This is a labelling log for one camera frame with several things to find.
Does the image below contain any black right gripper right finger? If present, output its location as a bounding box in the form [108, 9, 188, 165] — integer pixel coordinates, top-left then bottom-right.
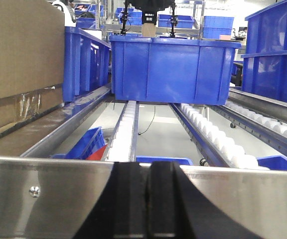
[147, 161, 259, 239]

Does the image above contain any stacked blue bins right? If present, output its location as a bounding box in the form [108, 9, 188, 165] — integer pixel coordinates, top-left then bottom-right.
[242, 0, 287, 102]

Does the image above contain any steel shelf front rail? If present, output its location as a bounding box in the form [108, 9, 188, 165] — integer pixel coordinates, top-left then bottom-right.
[0, 157, 287, 239]

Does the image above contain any black floor cable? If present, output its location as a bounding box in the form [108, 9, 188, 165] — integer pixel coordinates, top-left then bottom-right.
[138, 105, 156, 136]

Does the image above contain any red snack bag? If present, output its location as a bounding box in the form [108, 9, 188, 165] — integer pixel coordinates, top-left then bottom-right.
[86, 145, 107, 161]

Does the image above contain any brown cardboard carton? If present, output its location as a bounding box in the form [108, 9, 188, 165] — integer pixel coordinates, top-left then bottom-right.
[0, 0, 65, 128]

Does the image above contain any blue plastic bin left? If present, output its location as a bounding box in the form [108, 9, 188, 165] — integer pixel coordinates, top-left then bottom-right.
[62, 27, 111, 102]

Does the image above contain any steel lane divider rail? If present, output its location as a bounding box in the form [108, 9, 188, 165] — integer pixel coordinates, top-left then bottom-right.
[20, 83, 111, 158]

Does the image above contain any blue plastic bin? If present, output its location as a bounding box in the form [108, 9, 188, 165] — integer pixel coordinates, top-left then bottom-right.
[110, 35, 241, 106]
[62, 27, 111, 102]

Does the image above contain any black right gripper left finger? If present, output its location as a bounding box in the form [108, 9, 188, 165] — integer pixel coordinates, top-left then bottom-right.
[73, 162, 146, 239]

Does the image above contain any white roller track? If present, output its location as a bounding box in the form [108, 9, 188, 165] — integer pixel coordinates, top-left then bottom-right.
[169, 103, 268, 170]
[102, 101, 139, 162]
[211, 106, 287, 157]

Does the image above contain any white roller track far right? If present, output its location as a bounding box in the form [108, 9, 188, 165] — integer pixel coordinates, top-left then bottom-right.
[211, 106, 287, 157]

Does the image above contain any white roller track centre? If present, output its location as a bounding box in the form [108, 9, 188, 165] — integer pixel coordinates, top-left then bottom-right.
[102, 101, 139, 162]

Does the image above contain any blue lower bin right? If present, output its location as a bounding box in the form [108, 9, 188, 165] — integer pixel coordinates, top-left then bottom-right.
[257, 155, 287, 171]

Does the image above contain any blue bin with red bag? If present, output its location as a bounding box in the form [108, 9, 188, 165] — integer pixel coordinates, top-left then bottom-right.
[51, 127, 106, 160]

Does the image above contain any blue plastic bin centre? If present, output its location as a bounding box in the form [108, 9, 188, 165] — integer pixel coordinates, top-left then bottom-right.
[110, 35, 241, 106]

